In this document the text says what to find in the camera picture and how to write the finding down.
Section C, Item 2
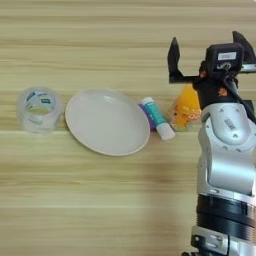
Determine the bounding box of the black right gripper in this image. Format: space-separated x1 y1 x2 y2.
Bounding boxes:
167 30 256 108

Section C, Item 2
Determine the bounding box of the teal white glue stick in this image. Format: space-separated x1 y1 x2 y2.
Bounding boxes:
137 96 177 141

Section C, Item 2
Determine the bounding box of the white round plate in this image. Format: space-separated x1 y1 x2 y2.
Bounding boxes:
64 88 152 157

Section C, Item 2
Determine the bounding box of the clear tape roll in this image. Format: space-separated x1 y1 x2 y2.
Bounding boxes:
17 86 65 135

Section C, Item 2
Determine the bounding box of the small black box white label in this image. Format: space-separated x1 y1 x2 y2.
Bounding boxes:
204 42 245 73

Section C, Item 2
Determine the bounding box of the orange juice bottle white cap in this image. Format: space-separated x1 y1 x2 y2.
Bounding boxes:
166 84 203 132

